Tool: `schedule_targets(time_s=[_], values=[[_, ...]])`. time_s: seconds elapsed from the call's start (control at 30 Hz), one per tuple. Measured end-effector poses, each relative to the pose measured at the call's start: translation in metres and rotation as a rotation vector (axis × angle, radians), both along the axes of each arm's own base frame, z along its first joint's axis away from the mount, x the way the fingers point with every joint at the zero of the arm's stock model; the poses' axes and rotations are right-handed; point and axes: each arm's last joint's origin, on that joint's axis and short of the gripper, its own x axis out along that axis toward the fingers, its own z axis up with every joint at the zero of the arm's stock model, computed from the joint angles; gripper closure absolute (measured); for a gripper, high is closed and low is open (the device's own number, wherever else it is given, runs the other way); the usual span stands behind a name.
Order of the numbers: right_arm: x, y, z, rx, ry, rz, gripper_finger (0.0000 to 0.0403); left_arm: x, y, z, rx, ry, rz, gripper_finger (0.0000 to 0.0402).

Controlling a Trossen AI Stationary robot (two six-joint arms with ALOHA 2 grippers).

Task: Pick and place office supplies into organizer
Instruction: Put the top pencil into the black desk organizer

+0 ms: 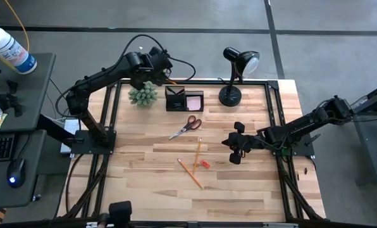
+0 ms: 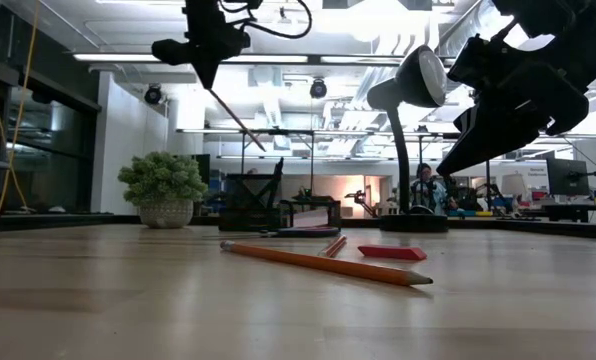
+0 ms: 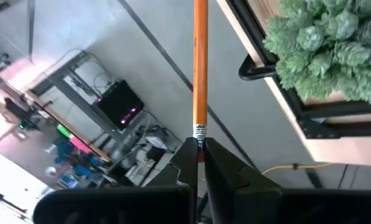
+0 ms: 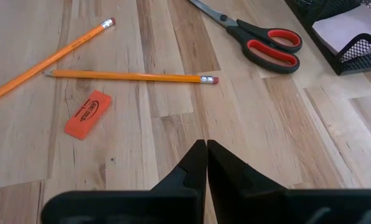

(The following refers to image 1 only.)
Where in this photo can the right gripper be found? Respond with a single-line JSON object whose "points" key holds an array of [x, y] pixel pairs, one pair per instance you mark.
{"points": [[243, 142]]}

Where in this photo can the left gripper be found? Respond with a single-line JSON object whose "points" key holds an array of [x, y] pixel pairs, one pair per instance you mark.
{"points": [[157, 61]]}

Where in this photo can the yellow pencil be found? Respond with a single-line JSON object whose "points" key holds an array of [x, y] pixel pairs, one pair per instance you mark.
{"points": [[172, 81], [190, 173], [197, 155]]}

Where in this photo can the orange eraser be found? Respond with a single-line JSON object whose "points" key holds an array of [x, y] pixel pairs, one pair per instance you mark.
{"points": [[205, 164]]}

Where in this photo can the pink sticky note pad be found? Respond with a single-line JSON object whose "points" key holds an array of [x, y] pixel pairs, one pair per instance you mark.
{"points": [[194, 103]]}

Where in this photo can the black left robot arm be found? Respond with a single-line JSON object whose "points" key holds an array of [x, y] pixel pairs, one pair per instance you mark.
{"points": [[96, 76]]}

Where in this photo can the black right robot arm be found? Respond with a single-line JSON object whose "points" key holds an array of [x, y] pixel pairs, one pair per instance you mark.
{"points": [[302, 122]]}

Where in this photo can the black mesh desk organizer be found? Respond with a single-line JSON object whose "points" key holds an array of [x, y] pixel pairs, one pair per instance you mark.
{"points": [[176, 104]]}

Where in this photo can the green succulent in patterned pot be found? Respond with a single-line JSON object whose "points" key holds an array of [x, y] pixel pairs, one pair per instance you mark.
{"points": [[143, 96]]}

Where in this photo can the black desk lamp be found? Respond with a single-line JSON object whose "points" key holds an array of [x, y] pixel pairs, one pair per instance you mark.
{"points": [[229, 96]]}

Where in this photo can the white box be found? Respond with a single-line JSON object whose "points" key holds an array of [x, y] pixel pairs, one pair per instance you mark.
{"points": [[71, 126]]}

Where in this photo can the grey metal table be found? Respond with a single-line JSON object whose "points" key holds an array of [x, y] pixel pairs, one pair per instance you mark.
{"points": [[363, 139]]}

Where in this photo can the white wipes canister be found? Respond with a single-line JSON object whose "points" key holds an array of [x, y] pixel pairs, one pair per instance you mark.
{"points": [[8, 49]]}

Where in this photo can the black computer mouse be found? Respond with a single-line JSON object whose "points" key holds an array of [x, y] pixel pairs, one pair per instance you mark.
{"points": [[16, 172]]}

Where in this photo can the black aluminium table frame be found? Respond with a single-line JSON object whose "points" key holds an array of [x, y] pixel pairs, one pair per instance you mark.
{"points": [[274, 84]]}

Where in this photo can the silver bracket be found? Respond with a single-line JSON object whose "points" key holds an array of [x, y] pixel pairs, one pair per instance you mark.
{"points": [[92, 225], [280, 225]]}

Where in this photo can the black desk mount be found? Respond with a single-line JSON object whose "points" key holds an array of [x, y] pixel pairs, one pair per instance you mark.
{"points": [[13, 101]]}

